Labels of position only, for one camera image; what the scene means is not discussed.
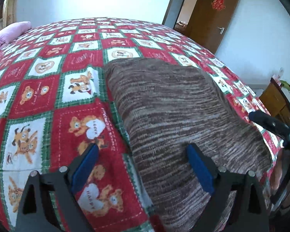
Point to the green potted plant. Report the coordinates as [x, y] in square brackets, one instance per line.
[284, 85]

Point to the red checkered cartoon bedspread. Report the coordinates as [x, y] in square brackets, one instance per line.
[54, 102]

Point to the brown wooden door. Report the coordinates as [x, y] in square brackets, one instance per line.
[203, 23]

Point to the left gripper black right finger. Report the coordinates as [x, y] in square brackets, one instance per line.
[248, 211]

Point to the red paper door decoration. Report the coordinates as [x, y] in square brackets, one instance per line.
[218, 5]

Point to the brown knitted sweater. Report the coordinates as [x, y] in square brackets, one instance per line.
[164, 108]

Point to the pink folded blanket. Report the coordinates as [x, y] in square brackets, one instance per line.
[13, 31]

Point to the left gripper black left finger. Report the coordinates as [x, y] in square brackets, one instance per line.
[36, 211]

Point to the silver door handle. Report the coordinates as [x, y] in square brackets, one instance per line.
[221, 30]

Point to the wooden bedside cabinet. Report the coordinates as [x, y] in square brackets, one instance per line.
[276, 102]

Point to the yellow curtain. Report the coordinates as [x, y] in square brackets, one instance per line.
[9, 7]

